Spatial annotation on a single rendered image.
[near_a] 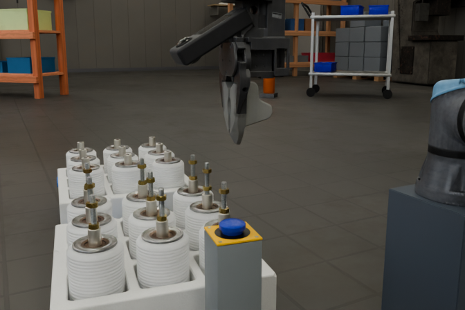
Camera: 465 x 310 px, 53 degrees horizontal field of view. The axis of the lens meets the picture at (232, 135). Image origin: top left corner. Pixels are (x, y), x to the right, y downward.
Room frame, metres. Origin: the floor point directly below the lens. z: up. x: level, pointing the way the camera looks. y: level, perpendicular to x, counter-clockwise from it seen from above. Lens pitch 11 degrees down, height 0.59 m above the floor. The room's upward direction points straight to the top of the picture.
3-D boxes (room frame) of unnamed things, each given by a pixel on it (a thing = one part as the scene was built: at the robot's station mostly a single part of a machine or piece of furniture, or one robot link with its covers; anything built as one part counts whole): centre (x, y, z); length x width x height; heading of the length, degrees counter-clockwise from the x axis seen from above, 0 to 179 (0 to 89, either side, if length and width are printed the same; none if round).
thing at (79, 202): (0.98, 0.32, 0.25); 0.08 x 0.08 x 0.01
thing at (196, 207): (0.95, 0.05, 0.25); 0.08 x 0.08 x 0.01
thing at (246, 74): (0.64, -0.01, 0.54); 0.05 x 0.02 x 0.09; 19
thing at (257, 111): (0.66, -0.03, 0.50); 0.06 x 0.03 x 0.09; 109
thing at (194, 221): (0.95, 0.05, 0.16); 0.10 x 0.10 x 0.18
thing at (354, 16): (5.68, -1.37, 0.55); 1.11 x 0.65 x 1.09; 79
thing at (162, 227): (0.80, 0.13, 0.26); 0.02 x 0.02 x 0.03
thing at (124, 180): (1.32, 0.30, 0.16); 0.10 x 0.10 x 0.18
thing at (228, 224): (0.66, 0.00, 0.32); 0.04 x 0.04 x 0.02
